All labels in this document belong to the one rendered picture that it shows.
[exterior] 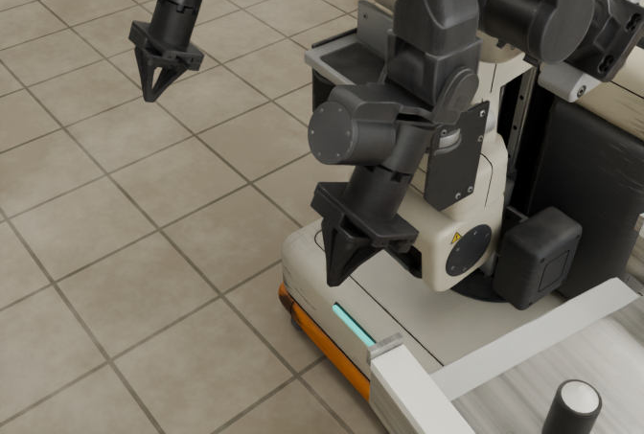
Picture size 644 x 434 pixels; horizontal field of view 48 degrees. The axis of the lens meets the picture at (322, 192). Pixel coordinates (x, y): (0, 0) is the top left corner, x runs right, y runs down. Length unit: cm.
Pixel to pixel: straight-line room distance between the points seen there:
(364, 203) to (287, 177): 139
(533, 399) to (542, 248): 60
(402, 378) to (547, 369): 15
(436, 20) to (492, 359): 29
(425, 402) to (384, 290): 89
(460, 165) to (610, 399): 45
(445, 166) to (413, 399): 49
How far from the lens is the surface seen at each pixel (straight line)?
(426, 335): 135
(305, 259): 148
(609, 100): 118
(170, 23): 100
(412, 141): 68
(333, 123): 63
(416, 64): 67
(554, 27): 72
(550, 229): 123
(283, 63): 261
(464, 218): 113
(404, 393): 54
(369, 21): 105
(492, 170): 111
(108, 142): 232
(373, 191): 70
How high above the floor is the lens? 135
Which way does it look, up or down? 41 degrees down
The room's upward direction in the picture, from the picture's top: straight up
